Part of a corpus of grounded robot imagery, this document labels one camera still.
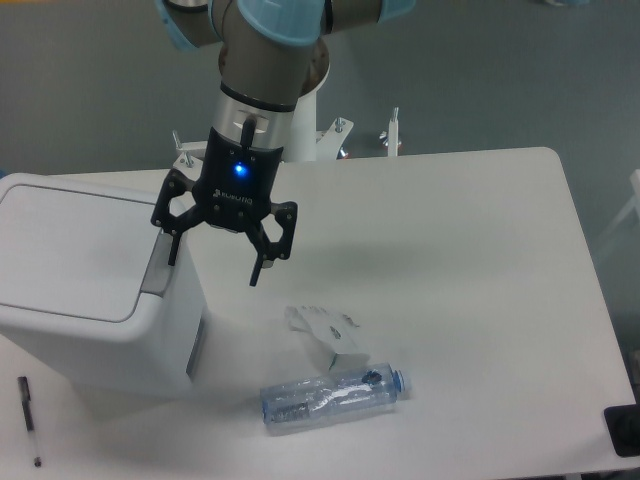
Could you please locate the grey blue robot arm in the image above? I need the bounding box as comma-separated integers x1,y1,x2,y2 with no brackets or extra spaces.
151,0,415,285

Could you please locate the white push-lid trash can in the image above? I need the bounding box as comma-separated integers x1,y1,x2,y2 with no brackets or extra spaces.
1,173,206,397

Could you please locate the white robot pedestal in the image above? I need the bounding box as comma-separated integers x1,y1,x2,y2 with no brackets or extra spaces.
172,39,354,178

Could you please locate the crumpled white paper carton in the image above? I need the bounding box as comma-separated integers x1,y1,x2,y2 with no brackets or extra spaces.
284,305,371,372

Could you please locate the crushed clear plastic bottle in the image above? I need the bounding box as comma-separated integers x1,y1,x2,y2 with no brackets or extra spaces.
260,363,413,435

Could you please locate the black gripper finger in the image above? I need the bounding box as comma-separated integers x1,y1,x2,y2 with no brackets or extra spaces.
151,168,211,267
243,200,299,288

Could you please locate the white frame at right edge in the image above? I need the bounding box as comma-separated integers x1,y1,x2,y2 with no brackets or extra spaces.
597,169,639,256

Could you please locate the black device at table edge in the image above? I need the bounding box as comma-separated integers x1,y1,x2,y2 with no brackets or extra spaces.
604,404,639,458

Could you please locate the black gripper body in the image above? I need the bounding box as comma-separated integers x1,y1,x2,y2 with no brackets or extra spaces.
192,129,283,232

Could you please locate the black pen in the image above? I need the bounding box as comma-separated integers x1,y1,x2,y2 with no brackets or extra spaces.
17,376,42,468

